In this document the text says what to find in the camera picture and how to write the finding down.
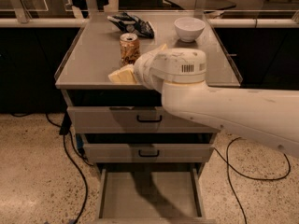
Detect black cable on left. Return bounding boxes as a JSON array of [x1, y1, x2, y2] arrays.
[[9, 111, 95, 224]]

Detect black cable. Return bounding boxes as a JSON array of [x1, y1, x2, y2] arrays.
[[213, 136, 292, 224], [9, 111, 95, 224]]

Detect bottom grey open drawer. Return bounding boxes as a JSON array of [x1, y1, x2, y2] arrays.
[[91, 164, 216, 224]]

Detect black power adapter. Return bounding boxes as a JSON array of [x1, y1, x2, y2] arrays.
[[59, 112, 72, 135]]

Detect grey drawer cabinet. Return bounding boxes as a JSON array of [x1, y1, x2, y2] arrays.
[[53, 10, 244, 174]]

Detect white bowl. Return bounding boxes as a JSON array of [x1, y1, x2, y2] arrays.
[[174, 17, 206, 42]]

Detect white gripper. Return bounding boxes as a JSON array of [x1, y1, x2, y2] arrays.
[[108, 44, 168, 92]]

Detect dark blue chip bag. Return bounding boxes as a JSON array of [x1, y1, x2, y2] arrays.
[[107, 12, 155, 39]]

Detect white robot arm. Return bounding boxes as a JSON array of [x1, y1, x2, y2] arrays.
[[108, 48, 299, 158]]

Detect top grey drawer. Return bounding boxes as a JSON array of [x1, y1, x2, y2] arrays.
[[67, 106, 218, 133]]

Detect middle grey drawer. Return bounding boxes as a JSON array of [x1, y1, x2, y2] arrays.
[[84, 144, 213, 163]]

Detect white horizontal rail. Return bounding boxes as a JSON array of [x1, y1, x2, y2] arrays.
[[0, 18, 299, 29]]

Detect black cable on right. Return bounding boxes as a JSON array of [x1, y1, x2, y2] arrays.
[[213, 136, 292, 224]]

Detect orange soda can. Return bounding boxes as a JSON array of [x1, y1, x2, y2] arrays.
[[120, 33, 140, 66]]

